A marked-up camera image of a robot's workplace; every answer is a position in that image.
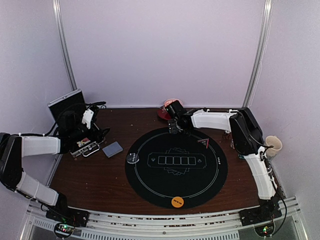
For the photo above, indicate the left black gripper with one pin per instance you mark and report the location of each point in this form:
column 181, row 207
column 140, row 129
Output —
column 99, row 134

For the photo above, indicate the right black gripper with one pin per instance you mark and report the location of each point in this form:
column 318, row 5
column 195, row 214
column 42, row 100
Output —
column 173, row 128

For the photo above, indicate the red black triangle marker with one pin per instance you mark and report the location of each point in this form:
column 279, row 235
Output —
column 204, row 142

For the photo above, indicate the grey dealer button disc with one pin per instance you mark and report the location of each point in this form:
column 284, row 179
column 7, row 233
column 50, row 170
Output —
column 132, row 158

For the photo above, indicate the orange big blind button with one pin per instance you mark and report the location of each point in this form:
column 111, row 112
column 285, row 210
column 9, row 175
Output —
column 177, row 202

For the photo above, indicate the blue cream poker chip stack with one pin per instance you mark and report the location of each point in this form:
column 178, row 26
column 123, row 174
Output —
column 232, row 144

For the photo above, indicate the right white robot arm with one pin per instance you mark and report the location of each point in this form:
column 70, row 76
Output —
column 247, row 137

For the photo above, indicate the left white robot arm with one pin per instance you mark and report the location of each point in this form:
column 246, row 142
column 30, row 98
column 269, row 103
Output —
column 13, row 148

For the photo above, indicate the dark red saucer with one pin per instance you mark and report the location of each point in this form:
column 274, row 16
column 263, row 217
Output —
column 163, row 114

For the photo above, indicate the grey playing card deck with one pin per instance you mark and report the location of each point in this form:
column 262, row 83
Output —
column 112, row 149

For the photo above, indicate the aluminium poker case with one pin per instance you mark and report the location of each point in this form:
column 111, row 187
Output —
column 86, row 147

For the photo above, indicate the red white patterned bowl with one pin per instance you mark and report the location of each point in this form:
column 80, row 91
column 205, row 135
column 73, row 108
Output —
column 171, row 100

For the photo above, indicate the black round poker mat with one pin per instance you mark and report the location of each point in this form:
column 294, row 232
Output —
column 176, row 165

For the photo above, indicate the orange black poker chip stack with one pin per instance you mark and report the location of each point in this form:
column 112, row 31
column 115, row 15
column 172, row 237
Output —
column 226, row 134

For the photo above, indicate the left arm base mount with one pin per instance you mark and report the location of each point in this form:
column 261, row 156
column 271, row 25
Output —
column 67, row 223

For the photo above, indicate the front aluminium rail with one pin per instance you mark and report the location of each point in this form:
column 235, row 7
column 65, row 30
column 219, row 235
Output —
column 224, row 225

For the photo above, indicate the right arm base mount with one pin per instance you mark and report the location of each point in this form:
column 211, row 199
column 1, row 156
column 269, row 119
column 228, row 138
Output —
column 264, row 224

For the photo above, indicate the right aluminium frame post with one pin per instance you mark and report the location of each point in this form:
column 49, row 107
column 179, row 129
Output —
column 261, row 47

